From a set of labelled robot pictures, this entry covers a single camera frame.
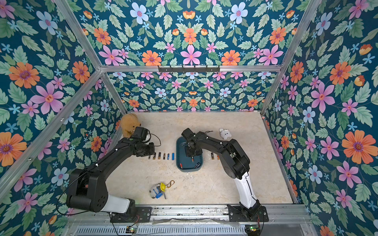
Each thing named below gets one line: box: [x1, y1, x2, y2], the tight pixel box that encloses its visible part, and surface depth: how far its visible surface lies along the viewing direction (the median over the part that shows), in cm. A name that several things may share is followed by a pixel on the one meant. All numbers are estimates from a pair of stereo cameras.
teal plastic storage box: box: [175, 136, 204, 173], surface depth 93 cm
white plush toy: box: [219, 128, 232, 140], surface depth 105 cm
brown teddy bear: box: [120, 113, 142, 138], surface depth 91 cm
